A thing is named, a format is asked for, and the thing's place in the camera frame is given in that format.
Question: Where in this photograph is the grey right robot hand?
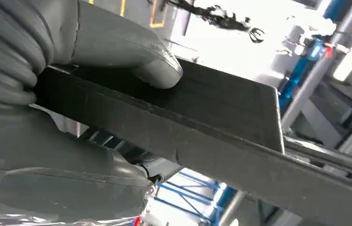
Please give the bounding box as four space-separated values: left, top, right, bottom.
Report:
0 0 184 226

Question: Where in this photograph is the ribbed grey right arm sleeve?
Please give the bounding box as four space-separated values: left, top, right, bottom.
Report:
0 0 55 108

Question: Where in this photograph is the thin grey metal pole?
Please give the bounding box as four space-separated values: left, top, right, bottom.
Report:
219 190 249 226

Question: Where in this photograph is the orange tape rectangle outline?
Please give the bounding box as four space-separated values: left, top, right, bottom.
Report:
149 0 169 29

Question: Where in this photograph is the blue metal lattice frame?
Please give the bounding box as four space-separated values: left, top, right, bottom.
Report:
153 169 236 226

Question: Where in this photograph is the blue metal post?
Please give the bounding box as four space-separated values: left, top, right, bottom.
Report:
277 34 326 111

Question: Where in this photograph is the grey metal rail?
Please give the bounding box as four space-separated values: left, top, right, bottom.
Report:
283 137 352 188

